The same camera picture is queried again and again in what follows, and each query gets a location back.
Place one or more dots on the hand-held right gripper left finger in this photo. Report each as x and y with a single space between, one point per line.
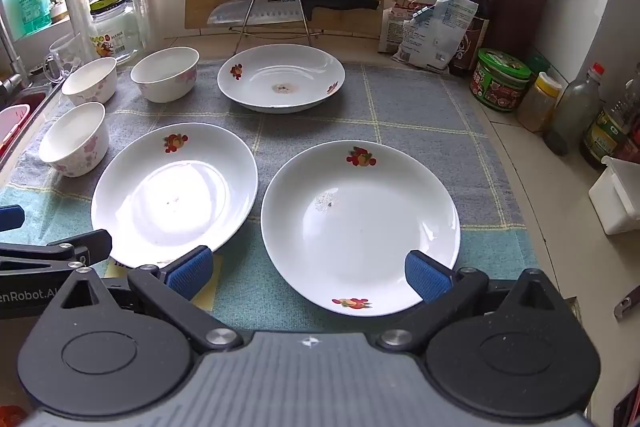
190 271

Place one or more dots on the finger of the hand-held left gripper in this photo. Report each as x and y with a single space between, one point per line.
10 218
75 247

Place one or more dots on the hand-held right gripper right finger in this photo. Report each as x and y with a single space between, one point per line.
425 278

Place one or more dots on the white floral plate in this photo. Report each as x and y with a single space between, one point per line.
175 197
290 72
360 227

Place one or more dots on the white pink-flowered bowl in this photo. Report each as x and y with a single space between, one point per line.
92 84
165 82
75 147

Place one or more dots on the red plastic basin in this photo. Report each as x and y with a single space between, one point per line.
12 127

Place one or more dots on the metal faucet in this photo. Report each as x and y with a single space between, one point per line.
9 57

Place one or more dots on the blue grey checked cloth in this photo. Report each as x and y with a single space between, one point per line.
400 117

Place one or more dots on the clear glass mug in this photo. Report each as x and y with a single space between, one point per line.
62 54

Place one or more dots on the yellow lid spice jar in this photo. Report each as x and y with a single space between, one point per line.
537 104

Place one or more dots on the white plastic box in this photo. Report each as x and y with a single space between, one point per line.
617 202

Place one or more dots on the glass jar with label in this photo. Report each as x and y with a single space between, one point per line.
115 37

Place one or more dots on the green lid sauce jar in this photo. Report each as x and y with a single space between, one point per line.
500 82

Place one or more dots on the plastic wrap roll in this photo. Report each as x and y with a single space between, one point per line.
75 7

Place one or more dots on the small potted plant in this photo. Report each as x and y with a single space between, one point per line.
56 2

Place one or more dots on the red cap glass bottle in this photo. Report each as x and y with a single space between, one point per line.
572 112

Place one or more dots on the green label oil bottle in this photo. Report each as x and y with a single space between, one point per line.
607 132

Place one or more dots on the dark green lid jar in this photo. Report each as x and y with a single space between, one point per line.
539 66

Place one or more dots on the white blue food bag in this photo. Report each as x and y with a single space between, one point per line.
435 37

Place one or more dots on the red white food bag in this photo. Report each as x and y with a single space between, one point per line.
395 22

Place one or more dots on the dark red knife block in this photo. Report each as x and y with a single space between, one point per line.
515 17

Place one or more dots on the dark soy sauce bottle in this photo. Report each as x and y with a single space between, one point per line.
481 7

